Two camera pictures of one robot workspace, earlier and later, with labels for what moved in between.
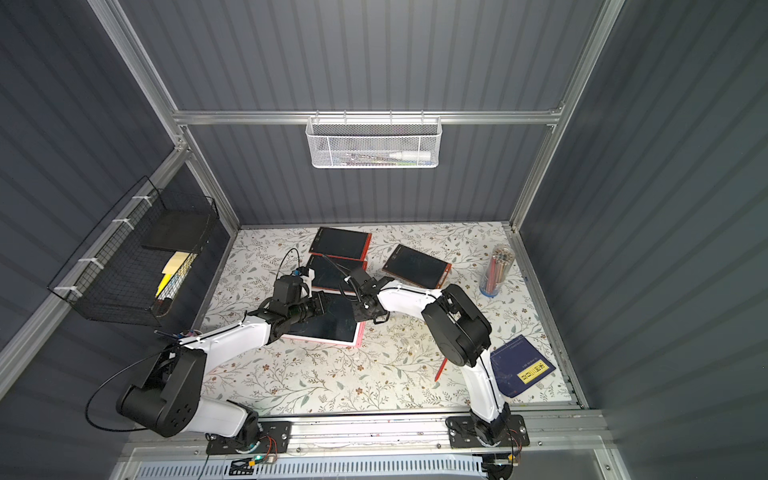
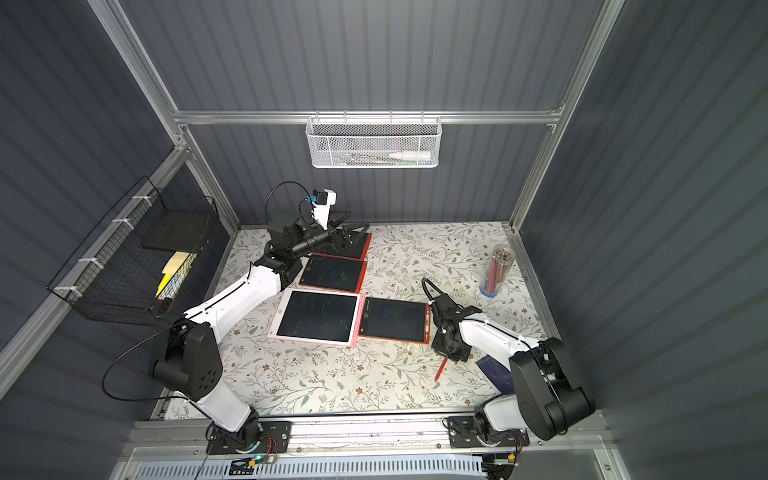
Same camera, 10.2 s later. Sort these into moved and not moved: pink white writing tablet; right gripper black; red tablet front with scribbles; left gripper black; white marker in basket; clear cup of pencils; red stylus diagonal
Moved: right gripper black; left gripper black
Not moved: white marker in basket; pink white writing tablet; red tablet front with scribbles; clear cup of pencils; red stylus diagonal
